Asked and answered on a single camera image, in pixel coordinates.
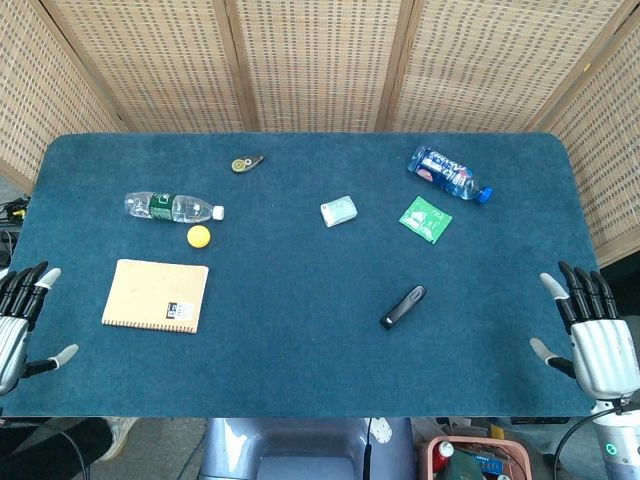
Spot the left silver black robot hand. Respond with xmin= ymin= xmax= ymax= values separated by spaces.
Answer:
xmin=0 ymin=260 xmax=80 ymax=396

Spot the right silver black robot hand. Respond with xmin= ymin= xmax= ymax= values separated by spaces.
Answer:
xmin=529 ymin=260 xmax=640 ymax=400

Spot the black stapler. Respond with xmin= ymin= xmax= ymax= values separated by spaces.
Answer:
xmin=378 ymin=285 xmax=428 ymax=331

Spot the yellow spiral notebook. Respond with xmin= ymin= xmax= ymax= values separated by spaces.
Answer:
xmin=101 ymin=258 xmax=210 ymax=335

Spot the black trouser leg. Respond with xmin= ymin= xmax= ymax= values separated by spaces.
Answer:
xmin=0 ymin=418 xmax=114 ymax=480

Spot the pink plastic basket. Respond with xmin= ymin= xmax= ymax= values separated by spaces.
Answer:
xmin=417 ymin=435 xmax=532 ymax=480

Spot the white sneaker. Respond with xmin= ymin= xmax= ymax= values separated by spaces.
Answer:
xmin=102 ymin=417 xmax=137 ymax=461

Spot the green book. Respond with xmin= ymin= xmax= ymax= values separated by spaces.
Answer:
xmin=444 ymin=449 xmax=485 ymax=480

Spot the red bottle in basket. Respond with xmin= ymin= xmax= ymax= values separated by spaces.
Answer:
xmin=432 ymin=442 xmax=455 ymax=474

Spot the clear bottle green label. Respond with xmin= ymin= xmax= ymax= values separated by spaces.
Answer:
xmin=123 ymin=191 xmax=225 ymax=225

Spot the yellow ball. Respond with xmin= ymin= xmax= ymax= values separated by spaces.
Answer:
xmin=186 ymin=225 xmax=212 ymax=249

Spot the woven bamboo screen panel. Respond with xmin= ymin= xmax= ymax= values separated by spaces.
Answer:
xmin=524 ymin=0 xmax=640 ymax=269
xmin=384 ymin=0 xmax=626 ymax=134
xmin=224 ymin=0 xmax=416 ymax=134
xmin=39 ymin=0 xmax=260 ymax=134
xmin=0 ymin=0 xmax=125 ymax=194

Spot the green foil packet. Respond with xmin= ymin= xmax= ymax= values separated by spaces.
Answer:
xmin=398 ymin=195 xmax=454 ymax=245

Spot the white perforated plate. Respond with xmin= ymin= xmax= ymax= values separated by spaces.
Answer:
xmin=369 ymin=417 xmax=393 ymax=445

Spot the blue water bottle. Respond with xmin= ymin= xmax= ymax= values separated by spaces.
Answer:
xmin=406 ymin=145 xmax=495 ymax=203

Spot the blue felt table cover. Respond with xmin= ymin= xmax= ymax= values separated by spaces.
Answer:
xmin=0 ymin=132 xmax=601 ymax=419

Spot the small white mint box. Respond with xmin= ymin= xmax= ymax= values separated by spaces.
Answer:
xmin=319 ymin=196 xmax=359 ymax=229

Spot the blue-grey robot torso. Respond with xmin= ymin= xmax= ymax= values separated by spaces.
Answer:
xmin=199 ymin=417 xmax=417 ymax=480

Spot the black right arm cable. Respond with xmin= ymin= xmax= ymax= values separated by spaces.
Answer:
xmin=553 ymin=405 xmax=619 ymax=480

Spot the cable bundle with yellow plug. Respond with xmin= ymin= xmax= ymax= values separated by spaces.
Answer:
xmin=0 ymin=197 xmax=27 ymax=224

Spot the black cable on torso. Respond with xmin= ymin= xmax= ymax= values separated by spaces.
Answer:
xmin=363 ymin=417 xmax=374 ymax=480

